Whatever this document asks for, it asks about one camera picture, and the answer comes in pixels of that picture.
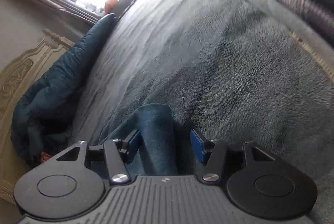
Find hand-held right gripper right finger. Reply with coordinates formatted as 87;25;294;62
189;129;276;184

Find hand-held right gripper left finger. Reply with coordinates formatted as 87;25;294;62
56;129;142;186

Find blue denim jeans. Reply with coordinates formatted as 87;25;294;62
98;103;183;177

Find grey fleece bed sheet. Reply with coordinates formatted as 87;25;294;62
70;0;334;224

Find blue duvet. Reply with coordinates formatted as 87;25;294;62
10;13;119;164

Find cream carved headboard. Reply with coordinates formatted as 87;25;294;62
0;28;77;205

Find grey curtain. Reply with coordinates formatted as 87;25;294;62
9;0;101;27

